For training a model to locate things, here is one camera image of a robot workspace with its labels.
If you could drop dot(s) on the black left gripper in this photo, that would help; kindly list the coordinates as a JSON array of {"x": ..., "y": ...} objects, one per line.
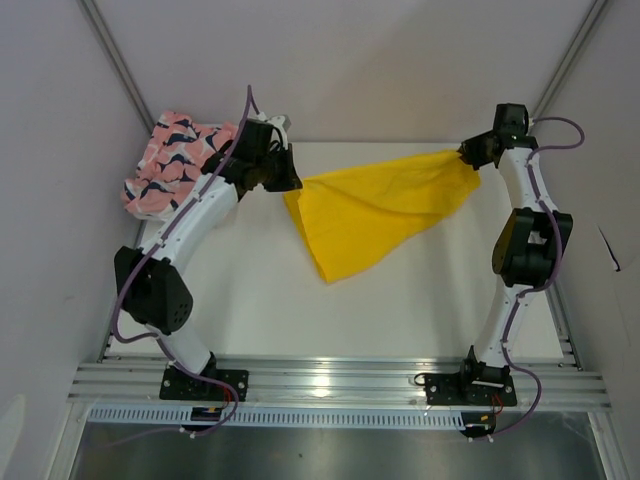
[{"x": 289, "y": 181}]

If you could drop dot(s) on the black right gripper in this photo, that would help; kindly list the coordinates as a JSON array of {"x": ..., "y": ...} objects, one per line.
[{"x": 468, "y": 151}]

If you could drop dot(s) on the yellow shorts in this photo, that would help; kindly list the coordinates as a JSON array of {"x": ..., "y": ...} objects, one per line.
[{"x": 351, "y": 219}]

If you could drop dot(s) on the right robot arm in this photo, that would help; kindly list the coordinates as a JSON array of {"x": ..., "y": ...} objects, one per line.
[{"x": 527, "y": 254}]

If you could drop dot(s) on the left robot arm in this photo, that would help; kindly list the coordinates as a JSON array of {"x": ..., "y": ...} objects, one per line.
[{"x": 149, "y": 279}]

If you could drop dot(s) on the pink patterned shorts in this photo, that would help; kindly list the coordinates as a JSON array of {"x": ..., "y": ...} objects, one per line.
[{"x": 175, "y": 165}]

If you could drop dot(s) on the white tray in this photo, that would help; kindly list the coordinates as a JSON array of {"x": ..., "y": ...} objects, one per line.
[{"x": 235, "y": 125}]

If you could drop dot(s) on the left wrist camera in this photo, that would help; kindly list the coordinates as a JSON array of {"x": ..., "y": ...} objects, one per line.
[{"x": 281, "y": 123}]

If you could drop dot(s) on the right corner frame post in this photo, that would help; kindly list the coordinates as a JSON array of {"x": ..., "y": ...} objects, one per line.
[{"x": 587, "y": 28}]

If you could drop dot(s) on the corner frame post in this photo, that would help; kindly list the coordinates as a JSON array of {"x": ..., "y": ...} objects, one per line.
[
  {"x": 587, "y": 28},
  {"x": 107, "y": 42}
]

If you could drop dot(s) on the right side table rail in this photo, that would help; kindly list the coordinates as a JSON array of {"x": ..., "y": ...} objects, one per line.
[{"x": 571, "y": 356}]

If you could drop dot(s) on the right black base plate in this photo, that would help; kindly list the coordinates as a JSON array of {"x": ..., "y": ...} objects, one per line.
[{"x": 453, "y": 389}]

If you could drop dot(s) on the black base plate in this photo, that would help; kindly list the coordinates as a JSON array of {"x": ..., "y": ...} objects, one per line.
[
  {"x": 453, "y": 389},
  {"x": 176, "y": 385}
]

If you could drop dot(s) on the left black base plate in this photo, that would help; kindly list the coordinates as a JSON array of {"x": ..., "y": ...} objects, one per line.
[{"x": 176, "y": 385}]

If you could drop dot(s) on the slotted cable duct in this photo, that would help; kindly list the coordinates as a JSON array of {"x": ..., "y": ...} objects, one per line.
[{"x": 280, "y": 417}]

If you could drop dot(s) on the left corner frame post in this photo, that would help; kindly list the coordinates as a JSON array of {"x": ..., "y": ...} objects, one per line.
[{"x": 107, "y": 42}]

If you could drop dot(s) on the aluminium mounting rail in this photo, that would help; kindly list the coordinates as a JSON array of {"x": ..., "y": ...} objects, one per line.
[{"x": 318, "y": 382}]

